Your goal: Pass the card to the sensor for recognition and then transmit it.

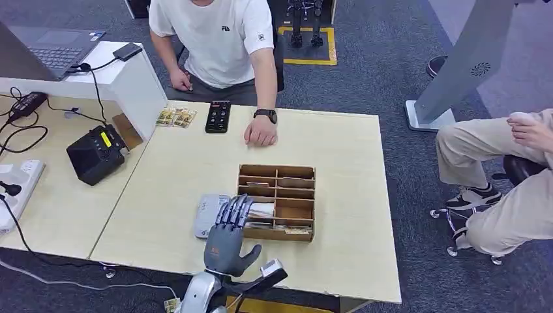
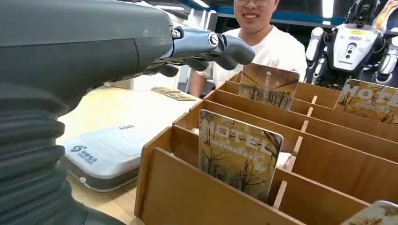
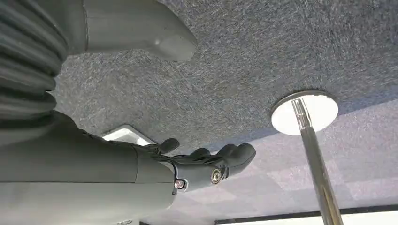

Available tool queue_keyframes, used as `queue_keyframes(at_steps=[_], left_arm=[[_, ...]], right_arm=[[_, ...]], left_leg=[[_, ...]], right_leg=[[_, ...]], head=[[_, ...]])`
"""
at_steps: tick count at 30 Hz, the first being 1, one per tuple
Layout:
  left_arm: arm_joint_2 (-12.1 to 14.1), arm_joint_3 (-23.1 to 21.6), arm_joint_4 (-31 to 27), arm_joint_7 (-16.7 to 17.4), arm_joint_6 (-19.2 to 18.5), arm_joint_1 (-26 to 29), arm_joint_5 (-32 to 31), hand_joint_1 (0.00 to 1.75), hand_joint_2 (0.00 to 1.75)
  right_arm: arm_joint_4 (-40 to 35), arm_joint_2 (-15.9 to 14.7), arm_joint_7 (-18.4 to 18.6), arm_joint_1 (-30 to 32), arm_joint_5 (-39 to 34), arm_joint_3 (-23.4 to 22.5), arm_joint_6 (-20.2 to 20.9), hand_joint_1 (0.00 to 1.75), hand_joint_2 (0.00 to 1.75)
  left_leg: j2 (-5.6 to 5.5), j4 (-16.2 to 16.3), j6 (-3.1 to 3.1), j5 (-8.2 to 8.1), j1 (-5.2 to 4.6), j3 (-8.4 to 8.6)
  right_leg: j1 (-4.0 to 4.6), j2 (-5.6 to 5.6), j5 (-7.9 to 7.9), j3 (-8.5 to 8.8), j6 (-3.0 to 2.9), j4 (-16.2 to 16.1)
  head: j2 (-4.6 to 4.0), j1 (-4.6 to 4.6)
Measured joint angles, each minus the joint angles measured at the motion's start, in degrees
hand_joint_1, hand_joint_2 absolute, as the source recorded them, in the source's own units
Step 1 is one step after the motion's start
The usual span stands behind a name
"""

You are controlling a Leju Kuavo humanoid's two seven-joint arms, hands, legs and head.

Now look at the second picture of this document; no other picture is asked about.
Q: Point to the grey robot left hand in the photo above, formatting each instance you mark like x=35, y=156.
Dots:
x=77, y=40

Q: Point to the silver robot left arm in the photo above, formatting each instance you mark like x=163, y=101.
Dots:
x=28, y=155

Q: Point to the grey card reader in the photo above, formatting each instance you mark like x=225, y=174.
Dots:
x=105, y=155

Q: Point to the white card stack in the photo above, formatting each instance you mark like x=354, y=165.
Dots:
x=284, y=160
x=194, y=131

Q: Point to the seated person in white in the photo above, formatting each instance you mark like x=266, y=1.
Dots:
x=273, y=49

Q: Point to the standing humanoid robot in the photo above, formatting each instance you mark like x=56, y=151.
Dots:
x=351, y=46

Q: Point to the wooden slotted card box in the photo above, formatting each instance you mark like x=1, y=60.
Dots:
x=326, y=155

